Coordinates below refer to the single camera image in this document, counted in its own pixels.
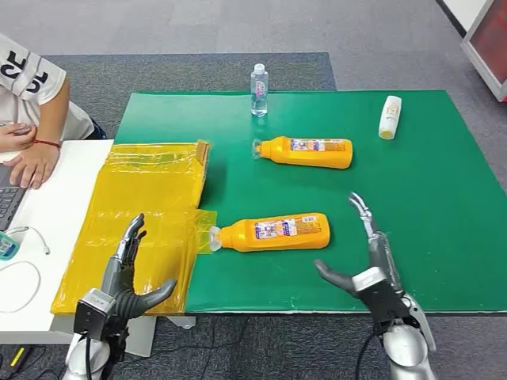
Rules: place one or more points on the black device with yellow stripe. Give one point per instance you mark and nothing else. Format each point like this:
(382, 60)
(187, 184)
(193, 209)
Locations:
(17, 356)

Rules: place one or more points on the orange bottle with clear cap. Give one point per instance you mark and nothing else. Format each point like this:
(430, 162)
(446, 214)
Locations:
(277, 152)
(237, 236)

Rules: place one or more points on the person's left forearm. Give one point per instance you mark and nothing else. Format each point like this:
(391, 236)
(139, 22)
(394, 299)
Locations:
(51, 120)

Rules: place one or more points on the clear water bottle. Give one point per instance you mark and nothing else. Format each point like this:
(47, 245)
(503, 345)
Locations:
(259, 99)

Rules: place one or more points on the pale table foot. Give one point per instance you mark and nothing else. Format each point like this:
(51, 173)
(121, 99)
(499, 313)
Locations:
(182, 321)

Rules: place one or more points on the yellow plastic sheet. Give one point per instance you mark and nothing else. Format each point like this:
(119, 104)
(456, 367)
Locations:
(150, 189)

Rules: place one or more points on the red board with white frame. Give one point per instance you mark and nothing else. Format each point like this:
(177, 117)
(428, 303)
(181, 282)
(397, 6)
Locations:
(495, 36)

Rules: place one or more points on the white cream bottle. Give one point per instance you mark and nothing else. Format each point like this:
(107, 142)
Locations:
(390, 115)

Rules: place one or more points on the dark laptop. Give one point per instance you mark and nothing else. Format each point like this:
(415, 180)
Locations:
(10, 202)

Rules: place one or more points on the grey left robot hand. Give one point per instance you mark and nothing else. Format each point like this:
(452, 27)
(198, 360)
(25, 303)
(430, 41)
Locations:
(119, 278)

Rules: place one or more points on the person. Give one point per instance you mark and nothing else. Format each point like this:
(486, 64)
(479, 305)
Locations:
(20, 102)

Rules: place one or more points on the person's right hand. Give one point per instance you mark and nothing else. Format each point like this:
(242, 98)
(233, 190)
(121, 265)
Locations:
(17, 136)

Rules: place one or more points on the person's left hand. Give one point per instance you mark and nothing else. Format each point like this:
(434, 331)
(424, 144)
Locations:
(35, 165)

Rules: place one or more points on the green table mat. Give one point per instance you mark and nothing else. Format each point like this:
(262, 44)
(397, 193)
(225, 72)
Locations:
(396, 210)

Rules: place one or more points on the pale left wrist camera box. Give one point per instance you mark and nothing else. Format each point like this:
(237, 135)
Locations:
(93, 314)

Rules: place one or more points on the teal handheld device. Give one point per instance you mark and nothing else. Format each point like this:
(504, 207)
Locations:
(7, 246)

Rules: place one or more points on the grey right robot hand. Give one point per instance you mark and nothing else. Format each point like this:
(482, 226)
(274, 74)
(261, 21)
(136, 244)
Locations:
(382, 304)

